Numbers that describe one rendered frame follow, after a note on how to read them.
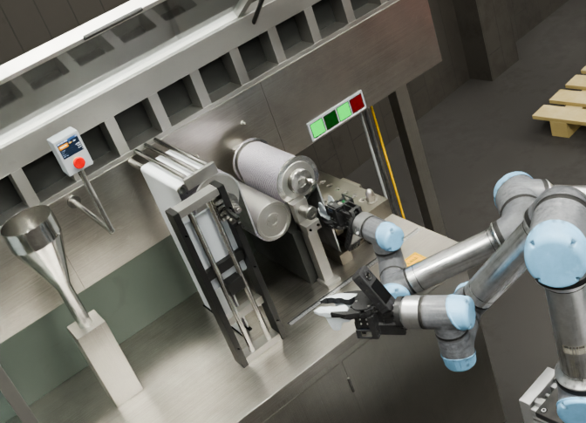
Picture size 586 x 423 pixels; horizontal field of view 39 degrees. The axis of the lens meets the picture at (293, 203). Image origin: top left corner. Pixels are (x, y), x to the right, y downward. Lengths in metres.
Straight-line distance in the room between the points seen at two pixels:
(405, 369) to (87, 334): 0.97
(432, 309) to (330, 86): 1.23
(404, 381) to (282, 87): 1.02
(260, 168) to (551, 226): 1.13
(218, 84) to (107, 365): 0.95
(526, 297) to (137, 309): 1.77
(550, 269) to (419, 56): 1.61
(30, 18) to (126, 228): 1.41
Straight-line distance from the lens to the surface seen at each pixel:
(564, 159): 4.59
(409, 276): 2.25
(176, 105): 2.65
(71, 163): 2.13
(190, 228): 2.19
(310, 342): 2.40
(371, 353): 2.49
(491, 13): 5.49
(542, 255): 1.62
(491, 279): 1.89
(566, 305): 1.72
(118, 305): 2.68
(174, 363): 2.55
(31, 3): 3.74
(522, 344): 3.52
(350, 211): 2.38
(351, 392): 2.51
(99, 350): 2.40
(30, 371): 2.67
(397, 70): 3.04
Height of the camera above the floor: 2.41
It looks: 30 degrees down
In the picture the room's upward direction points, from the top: 21 degrees counter-clockwise
